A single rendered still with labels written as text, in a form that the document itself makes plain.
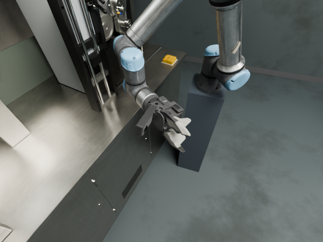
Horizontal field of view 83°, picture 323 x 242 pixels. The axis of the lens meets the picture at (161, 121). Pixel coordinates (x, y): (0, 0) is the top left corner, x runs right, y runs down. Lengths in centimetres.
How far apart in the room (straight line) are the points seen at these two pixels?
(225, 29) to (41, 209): 88
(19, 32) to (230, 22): 96
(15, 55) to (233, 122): 195
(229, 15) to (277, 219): 154
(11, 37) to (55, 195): 77
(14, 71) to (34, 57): 13
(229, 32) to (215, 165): 132
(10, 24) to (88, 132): 61
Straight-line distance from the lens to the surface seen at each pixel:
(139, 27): 73
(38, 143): 96
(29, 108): 116
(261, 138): 218
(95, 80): 89
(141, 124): 56
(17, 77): 123
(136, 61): 62
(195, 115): 115
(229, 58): 81
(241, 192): 179
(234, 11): 71
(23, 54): 122
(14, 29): 118
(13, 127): 97
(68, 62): 102
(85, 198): 97
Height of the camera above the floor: 157
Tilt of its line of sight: 50 degrees down
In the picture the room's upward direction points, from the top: straight up
